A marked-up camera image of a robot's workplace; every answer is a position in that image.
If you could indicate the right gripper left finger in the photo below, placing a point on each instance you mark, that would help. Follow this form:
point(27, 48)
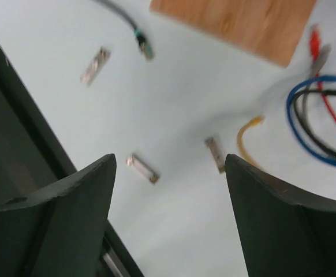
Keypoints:
point(58, 230)

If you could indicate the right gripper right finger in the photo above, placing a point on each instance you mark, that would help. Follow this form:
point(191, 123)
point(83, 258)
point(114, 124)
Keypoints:
point(284, 230)

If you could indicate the silver sfp module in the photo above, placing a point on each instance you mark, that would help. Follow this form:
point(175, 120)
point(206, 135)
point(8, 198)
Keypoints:
point(142, 168)
point(216, 154)
point(95, 66)

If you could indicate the wooden board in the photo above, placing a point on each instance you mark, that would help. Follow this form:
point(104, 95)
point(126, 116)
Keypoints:
point(270, 29)

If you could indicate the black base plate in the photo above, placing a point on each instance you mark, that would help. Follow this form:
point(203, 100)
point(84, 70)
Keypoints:
point(31, 158)

